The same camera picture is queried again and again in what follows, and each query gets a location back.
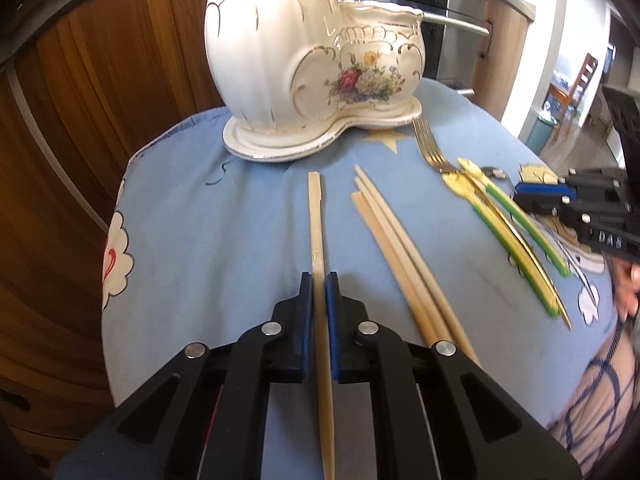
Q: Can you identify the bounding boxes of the person's right hand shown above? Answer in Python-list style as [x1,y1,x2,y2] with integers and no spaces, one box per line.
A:
[612,257,640,323]

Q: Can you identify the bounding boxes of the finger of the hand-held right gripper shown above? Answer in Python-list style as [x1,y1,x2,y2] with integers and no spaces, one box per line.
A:
[552,200,636,250]
[512,169,633,215]

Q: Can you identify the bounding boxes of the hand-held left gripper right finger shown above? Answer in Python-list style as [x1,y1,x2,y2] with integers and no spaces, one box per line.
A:
[324,271,583,480]

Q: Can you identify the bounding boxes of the blue printed tablecloth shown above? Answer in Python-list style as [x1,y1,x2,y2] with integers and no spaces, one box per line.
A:
[100,77,621,480]

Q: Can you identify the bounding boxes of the silver spoon with flower handle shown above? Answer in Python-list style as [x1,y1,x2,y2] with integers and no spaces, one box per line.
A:
[482,165,599,312]

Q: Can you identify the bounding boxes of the wooden chair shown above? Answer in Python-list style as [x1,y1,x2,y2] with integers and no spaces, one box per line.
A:
[549,52,600,142]

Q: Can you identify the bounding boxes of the stainless steel oven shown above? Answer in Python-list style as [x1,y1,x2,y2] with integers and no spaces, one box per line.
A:
[334,0,495,100]

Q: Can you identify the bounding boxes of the teal bin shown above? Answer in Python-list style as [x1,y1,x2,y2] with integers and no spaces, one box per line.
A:
[525,110,559,154]

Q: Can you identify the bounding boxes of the white floral ceramic utensil holder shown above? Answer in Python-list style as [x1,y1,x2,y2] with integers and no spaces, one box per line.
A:
[197,0,426,163]

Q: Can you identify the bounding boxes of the person's plaid clothing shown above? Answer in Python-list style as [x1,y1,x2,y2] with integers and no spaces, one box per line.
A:
[545,320,640,467]

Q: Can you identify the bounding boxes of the gold metal fork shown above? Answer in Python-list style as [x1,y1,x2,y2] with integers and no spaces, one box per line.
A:
[412,118,574,332]

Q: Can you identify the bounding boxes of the yellow green plastic spoon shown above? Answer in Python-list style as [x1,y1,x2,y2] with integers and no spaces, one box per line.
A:
[441,170,562,319]

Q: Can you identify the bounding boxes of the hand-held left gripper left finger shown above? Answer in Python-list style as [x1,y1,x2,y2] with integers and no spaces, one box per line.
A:
[52,271,316,480]

